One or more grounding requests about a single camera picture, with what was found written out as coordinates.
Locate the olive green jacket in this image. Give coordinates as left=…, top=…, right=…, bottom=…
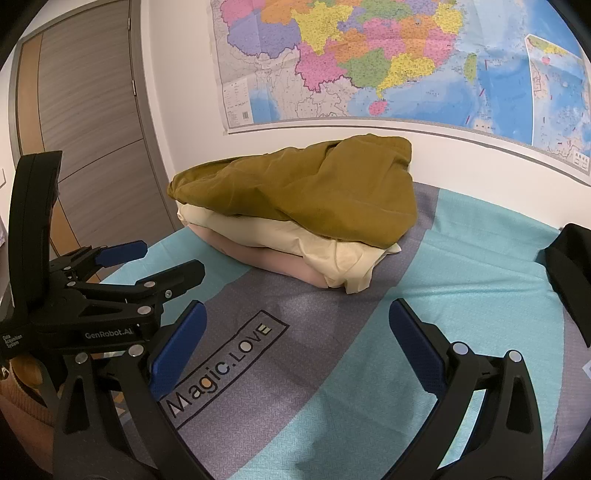
left=167, top=134, right=419, bottom=248

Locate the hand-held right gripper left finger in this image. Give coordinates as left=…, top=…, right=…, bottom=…
left=52, top=300, right=208, bottom=480

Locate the black garment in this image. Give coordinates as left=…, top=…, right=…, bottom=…
left=542, top=223, right=591, bottom=349

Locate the teal and grey bed sheet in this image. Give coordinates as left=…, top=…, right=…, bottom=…
left=99, top=180, right=591, bottom=480

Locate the orange-brown knit cloth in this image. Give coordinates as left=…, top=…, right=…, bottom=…
left=0, top=357, right=58, bottom=428

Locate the grey and brown wooden door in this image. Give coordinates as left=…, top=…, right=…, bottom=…
left=16, top=0, right=178, bottom=282

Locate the pale pink garment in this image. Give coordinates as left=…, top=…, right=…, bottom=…
left=191, top=224, right=347, bottom=289

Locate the colourful wall map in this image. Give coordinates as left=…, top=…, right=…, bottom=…
left=209, top=0, right=591, bottom=183

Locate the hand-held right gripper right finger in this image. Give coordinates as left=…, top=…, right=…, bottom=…
left=389, top=298, right=546, bottom=480

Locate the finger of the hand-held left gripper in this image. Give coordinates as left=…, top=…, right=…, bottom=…
left=48, top=240, right=148, bottom=282
left=69, top=259, right=206, bottom=319

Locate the cream garment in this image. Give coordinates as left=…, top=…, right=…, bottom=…
left=177, top=203, right=402, bottom=295

